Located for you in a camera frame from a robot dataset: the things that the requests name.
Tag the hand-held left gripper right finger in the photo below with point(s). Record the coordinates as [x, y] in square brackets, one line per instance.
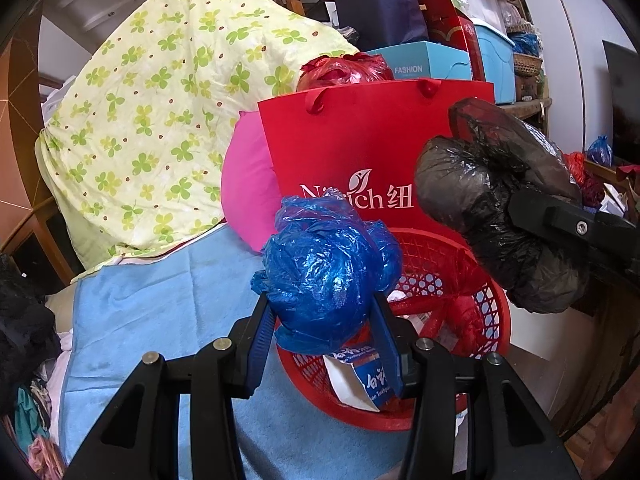
[387, 352]

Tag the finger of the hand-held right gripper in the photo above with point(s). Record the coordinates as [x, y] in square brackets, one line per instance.
[555, 215]

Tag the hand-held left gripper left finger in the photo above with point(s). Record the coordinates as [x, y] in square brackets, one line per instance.
[260, 347]

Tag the blue white toothpaste box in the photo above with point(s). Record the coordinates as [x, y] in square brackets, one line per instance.
[360, 385]

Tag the large red plastic bag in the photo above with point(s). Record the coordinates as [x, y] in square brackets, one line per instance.
[465, 325]

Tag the grey plastic bag ball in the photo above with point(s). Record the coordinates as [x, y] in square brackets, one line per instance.
[465, 180]

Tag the blue plastic bag ball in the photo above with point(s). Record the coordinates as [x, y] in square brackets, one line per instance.
[320, 270]

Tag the red plastic mesh basket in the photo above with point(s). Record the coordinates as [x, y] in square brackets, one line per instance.
[492, 320]

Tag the dark red plastic bag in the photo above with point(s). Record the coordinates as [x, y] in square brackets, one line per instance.
[587, 180]

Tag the small blue plastic bag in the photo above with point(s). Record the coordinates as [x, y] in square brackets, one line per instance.
[600, 151]
[526, 44]

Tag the wooden shelf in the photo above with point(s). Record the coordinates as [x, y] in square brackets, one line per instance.
[525, 107]

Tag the light blue blanket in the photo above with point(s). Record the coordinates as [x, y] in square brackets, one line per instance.
[150, 310]

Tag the black screen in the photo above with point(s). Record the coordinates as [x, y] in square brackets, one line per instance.
[622, 100]

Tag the wicker basket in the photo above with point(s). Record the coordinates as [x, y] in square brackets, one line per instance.
[527, 64]

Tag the blue plastic storage bin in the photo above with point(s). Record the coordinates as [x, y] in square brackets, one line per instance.
[495, 70]

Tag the pink pillow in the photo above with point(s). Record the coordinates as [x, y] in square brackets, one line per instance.
[245, 185]

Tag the light blue cardboard box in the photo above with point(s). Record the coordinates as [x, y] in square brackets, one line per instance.
[420, 60]

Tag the red paper bag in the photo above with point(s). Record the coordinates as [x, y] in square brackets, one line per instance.
[350, 150]

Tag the red gift box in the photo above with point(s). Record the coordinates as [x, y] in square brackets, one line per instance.
[450, 30]

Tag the black cloth pile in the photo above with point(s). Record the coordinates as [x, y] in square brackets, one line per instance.
[25, 320]

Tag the green cloth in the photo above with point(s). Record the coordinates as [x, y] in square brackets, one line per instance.
[30, 410]

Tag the pink striped cloth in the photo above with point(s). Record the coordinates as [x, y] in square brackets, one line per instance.
[47, 460]

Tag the shiny red plastic bag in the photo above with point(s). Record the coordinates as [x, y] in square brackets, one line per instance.
[345, 70]

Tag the green floral quilt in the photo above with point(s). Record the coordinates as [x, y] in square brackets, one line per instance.
[150, 110]

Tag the navy tote bag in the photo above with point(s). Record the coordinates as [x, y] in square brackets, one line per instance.
[380, 10]

